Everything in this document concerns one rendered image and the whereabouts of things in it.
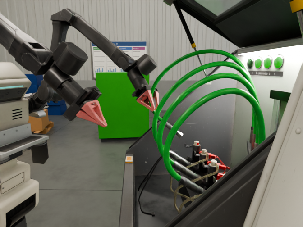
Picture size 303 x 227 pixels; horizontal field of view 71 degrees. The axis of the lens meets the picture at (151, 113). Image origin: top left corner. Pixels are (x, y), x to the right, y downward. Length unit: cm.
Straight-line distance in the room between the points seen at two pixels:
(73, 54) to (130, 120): 350
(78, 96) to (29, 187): 76
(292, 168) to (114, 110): 372
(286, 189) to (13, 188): 111
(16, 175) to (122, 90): 296
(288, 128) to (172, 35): 691
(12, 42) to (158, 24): 669
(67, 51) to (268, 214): 53
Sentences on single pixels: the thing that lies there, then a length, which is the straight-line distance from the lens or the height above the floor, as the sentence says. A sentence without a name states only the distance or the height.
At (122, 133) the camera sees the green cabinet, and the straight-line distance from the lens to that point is 409.
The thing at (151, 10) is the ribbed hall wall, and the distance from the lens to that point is 733.
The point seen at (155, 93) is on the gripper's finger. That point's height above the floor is 126.
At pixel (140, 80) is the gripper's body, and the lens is 86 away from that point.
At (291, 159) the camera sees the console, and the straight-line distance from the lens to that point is 39.
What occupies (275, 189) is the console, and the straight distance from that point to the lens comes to 41.
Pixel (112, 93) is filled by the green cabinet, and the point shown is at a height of 94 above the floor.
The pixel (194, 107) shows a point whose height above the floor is 128.
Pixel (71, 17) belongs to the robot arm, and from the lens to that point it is 111.
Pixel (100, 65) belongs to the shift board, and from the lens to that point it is 728.
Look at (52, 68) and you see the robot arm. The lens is 62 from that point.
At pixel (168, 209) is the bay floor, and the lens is 90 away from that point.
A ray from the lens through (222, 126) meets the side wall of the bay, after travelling 112.
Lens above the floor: 136
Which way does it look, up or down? 12 degrees down
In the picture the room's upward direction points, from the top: straight up
